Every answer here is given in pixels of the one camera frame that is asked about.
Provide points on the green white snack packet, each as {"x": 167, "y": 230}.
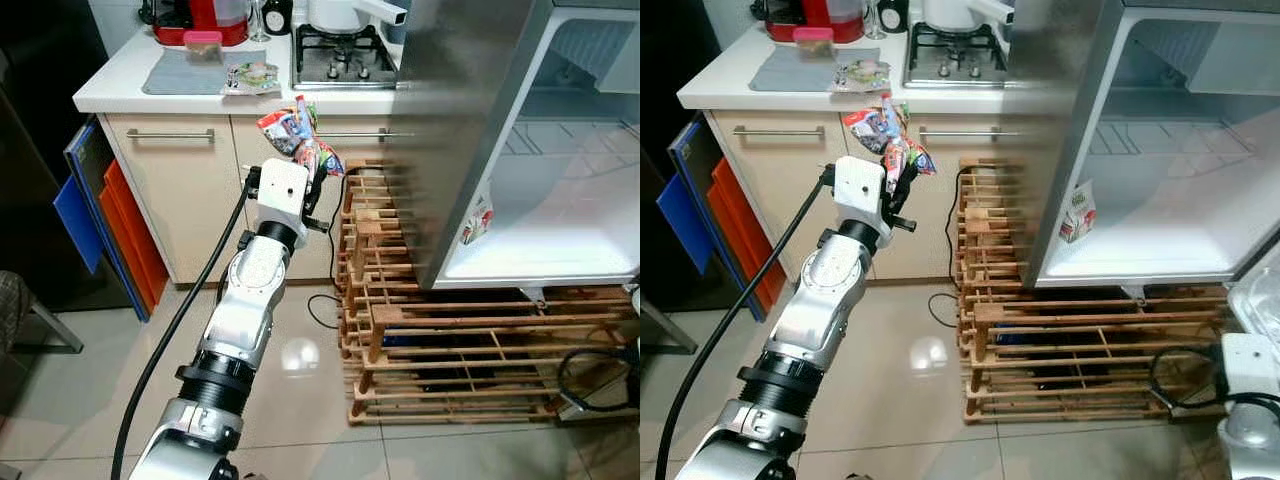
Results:
{"x": 860, "y": 75}
{"x": 252, "y": 78}

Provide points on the grey dish mat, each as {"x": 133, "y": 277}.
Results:
{"x": 180, "y": 75}
{"x": 790, "y": 72}

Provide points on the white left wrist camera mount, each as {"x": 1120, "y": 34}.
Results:
{"x": 858, "y": 190}
{"x": 280, "y": 192}

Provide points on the red kitchen appliance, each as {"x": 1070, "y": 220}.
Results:
{"x": 815, "y": 15}
{"x": 200, "y": 20}

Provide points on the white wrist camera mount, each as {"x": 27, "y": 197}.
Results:
{"x": 858, "y": 190}
{"x": 280, "y": 192}
{"x": 1250, "y": 365}

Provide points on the black white canister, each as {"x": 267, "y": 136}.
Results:
{"x": 894, "y": 14}
{"x": 278, "y": 15}

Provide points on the wooden slatted rack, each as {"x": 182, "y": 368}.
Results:
{"x": 450, "y": 320}
{"x": 1080, "y": 320}

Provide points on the stainless fridge door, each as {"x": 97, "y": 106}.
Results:
{"x": 450, "y": 120}
{"x": 1050, "y": 120}

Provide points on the cream kitchen base cabinet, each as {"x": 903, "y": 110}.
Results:
{"x": 190, "y": 210}
{"x": 770, "y": 190}

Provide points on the colourful snack packet bundle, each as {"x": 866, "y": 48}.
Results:
{"x": 285, "y": 130}
{"x": 870, "y": 128}

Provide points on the white kitchen countertop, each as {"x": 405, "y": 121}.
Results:
{"x": 720, "y": 90}
{"x": 110, "y": 95}

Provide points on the orange flat board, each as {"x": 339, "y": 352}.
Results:
{"x": 745, "y": 240}
{"x": 135, "y": 240}

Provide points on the steel gas stove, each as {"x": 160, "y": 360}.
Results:
{"x": 955, "y": 62}
{"x": 345, "y": 65}

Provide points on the clear wine glass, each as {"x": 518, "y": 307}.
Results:
{"x": 258, "y": 20}
{"x": 874, "y": 18}

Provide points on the blue flat board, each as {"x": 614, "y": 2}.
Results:
{"x": 78, "y": 215}
{"x": 682, "y": 210}

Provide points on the clear plastic container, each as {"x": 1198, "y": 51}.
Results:
{"x": 1255, "y": 300}

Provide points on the pink lid container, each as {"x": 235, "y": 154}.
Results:
{"x": 813, "y": 40}
{"x": 203, "y": 42}

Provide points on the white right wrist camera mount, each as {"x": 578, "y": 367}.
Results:
{"x": 1250, "y": 365}

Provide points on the small grey fridge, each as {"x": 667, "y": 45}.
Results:
{"x": 560, "y": 240}
{"x": 1170, "y": 240}

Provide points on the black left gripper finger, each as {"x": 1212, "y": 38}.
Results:
{"x": 905, "y": 184}
{"x": 320, "y": 182}

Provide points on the white cooking pot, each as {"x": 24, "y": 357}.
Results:
{"x": 340, "y": 12}
{"x": 950, "y": 12}

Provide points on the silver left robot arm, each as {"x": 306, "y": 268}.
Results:
{"x": 245, "y": 300}
{"x": 825, "y": 300}

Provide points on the plaid cloth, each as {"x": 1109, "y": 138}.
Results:
{"x": 12, "y": 305}

